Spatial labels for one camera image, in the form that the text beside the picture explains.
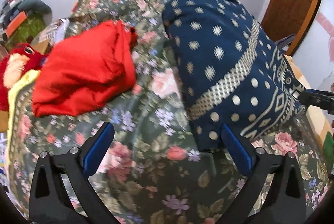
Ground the orange box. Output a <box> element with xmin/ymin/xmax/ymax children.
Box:
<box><xmin>5</xmin><ymin>11</ymin><xmax>27</xmax><ymax>37</ymax></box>

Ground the red plush toy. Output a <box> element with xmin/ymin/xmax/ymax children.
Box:
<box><xmin>1</xmin><ymin>43</ymin><xmax>48</xmax><ymax>111</ymax></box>

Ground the grey pillow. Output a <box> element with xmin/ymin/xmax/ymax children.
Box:
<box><xmin>17</xmin><ymin>0</ymin><xmax>52</xmax><ymax>16</ymax></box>

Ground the navy patterned hooded garment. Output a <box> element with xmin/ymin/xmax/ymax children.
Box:
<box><xmin>162</xmin><ymin>0</ymin><xmax>304</xmax><ymax>151</ymax></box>

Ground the red folded cloth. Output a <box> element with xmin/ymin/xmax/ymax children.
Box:
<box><xmin>32</xmin><ymin>20</ymin><xmax>138</xmax><ymax>117</ymax></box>

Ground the floral green bedspread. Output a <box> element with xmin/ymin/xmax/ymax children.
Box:
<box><xmin>6</xmin><ymin>0</ymin><xmax>332</xmax><ymax>224</ymax></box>

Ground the yellow cloth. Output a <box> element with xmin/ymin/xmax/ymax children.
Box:
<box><xmin>7</xmin><ymin>70</ymin><xmax>40</xmax><ymax>139</ymax></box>

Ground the green box with clutter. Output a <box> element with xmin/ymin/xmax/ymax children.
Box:
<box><xmin>4</xmin><ymin>13</ymin><xmax>46</xmax><ymax>51</ymax></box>

